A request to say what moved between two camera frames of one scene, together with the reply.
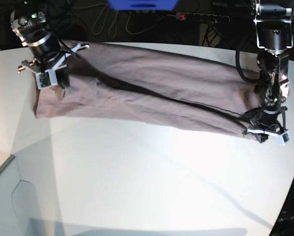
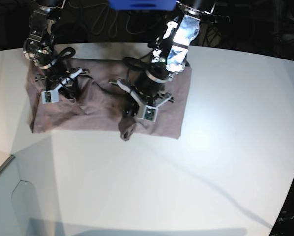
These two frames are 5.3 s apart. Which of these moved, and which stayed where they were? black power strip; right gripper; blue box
Moved: right gripper
Stayed: black power strip; blue box
